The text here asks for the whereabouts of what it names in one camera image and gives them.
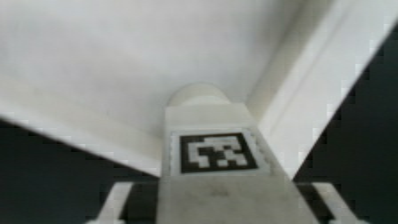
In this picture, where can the white table leg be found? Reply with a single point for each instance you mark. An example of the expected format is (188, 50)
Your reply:
(224, 185)

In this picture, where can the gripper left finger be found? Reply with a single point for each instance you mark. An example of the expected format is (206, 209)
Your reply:
(109, 215)

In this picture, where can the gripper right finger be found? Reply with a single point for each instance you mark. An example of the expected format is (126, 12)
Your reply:
(336, 204)

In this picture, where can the white square tabletop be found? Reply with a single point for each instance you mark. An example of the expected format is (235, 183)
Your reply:
(100, 55)

